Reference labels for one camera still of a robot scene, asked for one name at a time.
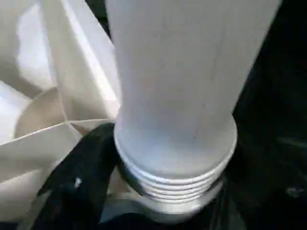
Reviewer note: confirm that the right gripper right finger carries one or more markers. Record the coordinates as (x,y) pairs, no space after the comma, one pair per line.
(259,191)

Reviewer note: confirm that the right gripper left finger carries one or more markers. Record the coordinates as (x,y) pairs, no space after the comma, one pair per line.
(72,191)

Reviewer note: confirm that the white plastic table top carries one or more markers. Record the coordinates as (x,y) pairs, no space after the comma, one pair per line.
(60,72)

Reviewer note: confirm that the white plastic table leg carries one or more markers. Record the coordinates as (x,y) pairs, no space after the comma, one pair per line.
(180,72)

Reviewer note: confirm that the black shiny mat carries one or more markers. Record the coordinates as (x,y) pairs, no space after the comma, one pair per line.
(275,72)

